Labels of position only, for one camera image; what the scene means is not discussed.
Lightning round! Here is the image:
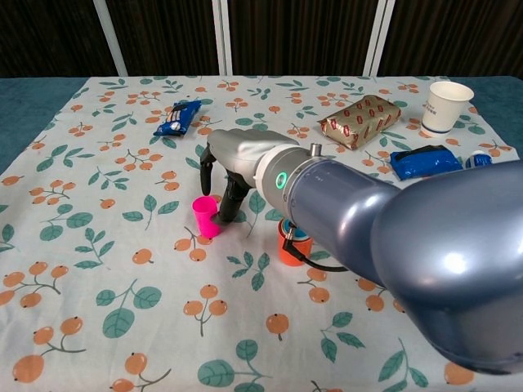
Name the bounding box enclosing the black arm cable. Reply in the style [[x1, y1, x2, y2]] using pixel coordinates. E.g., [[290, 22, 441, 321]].
[[284, 228, 351, 273]]

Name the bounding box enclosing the pink plastic cup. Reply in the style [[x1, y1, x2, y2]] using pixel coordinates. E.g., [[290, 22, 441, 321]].
[[192, 195, 221, 240]]

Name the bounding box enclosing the white paper cup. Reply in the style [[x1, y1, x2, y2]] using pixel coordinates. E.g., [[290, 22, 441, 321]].
[[420, 80, 475, 139]]

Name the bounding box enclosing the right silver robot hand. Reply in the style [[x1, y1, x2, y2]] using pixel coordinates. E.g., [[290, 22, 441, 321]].
[[199, 128, 302, 226]]

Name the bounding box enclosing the floral tablecloth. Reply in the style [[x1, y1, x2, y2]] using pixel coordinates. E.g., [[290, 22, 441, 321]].
[[0, 75, 523, 392]]

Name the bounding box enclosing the light blue plastic cup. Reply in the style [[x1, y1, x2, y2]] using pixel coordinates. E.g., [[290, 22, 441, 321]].
[[281, 218, 311, 243]]

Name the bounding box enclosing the blue cookie packet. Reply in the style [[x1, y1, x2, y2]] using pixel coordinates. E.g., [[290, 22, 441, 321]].
[[153, 100, 203, 138]]

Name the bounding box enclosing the orange plastic cup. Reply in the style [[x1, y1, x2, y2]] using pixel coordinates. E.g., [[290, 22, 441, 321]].
[[277, 218, 314, 267]]

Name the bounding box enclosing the gold foil snack packet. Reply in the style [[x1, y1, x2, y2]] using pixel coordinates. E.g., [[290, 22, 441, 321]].
[[318, 94, 402, 150]]

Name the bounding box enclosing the dark folding screen panel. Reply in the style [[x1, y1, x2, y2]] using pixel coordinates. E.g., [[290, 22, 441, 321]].
[[212, 0, 389, 77], [363, 0, 523, 78], [0, 0, 127, 78], [92, 0, 234, 77]]

